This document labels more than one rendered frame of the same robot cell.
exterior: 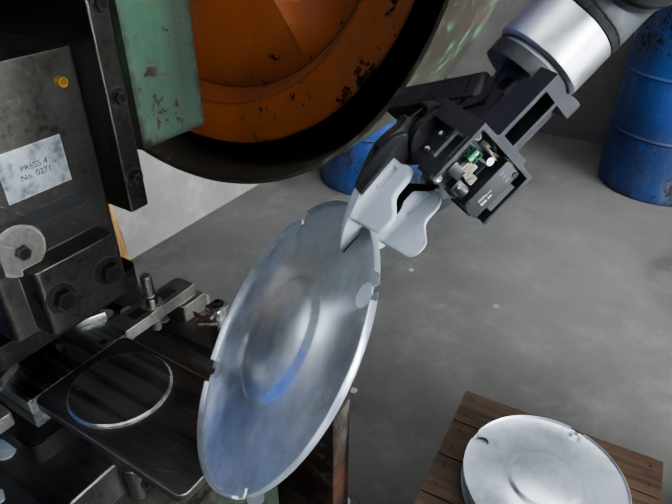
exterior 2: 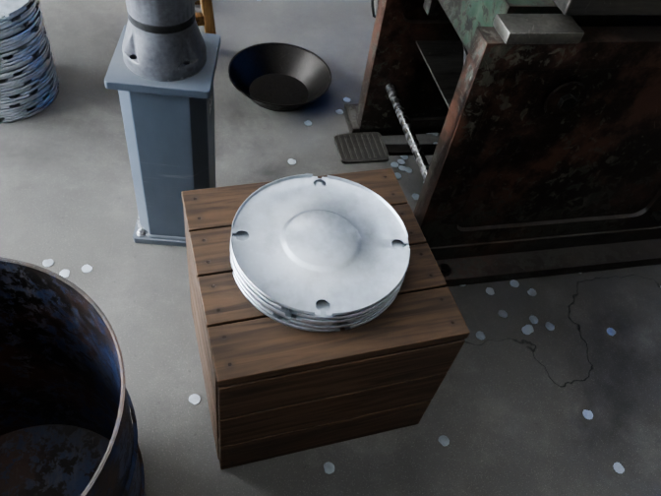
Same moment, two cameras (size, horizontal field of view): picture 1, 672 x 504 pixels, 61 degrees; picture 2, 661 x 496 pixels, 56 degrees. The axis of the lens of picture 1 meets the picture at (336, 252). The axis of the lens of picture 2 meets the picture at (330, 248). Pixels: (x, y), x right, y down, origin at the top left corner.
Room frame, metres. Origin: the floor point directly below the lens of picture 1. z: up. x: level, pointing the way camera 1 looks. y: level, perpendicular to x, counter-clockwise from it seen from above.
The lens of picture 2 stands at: (1.05, -0.89, 1.17)
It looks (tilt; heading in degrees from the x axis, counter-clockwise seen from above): 50 degrees down; 127
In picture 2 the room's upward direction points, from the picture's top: 11 degrees clockwise
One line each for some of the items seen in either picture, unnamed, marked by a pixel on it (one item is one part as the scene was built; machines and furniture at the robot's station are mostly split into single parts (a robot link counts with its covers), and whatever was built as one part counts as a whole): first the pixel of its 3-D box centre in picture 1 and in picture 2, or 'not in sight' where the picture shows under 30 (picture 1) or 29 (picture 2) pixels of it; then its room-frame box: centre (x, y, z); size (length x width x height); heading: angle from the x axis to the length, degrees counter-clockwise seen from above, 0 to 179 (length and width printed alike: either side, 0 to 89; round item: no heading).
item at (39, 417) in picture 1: (63, 364); not in sight; (0.57, 0.37, 0.76); 0.15 x 0.09 x 0.05; 148
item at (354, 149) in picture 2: not in sight; (449, 149); (0.50, 0.26, 0.14); 0.59 x 0.10 x 0.05; 58
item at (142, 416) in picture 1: (157, 439); not in sight; (0.47, 0.22, 0.72); 0.25 x 0.14 x 0.14; 58
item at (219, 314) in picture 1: (220, 327); not in sight; (0.65, 0.17, 0.75); 0.03 x 0.03 x 0.10; 58
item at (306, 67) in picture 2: not in sight; (279, 82); (-0.06, 0.18, 0.04); 0.30 x 0.30 x 0.07
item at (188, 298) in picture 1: (155, 299); not in sight; (0.71, 0.28, 0.76); 0.17 x 0.06 x 0.10; 148
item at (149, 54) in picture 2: not in sight; (163, 32); (0.17, -0.34, 0.50); 0.15 x 0.15 x 0.10
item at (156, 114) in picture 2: not in sight; (173, 147); (0.17, -0.34, 0.23); 0.19 x 0.19 x 0.45; 46
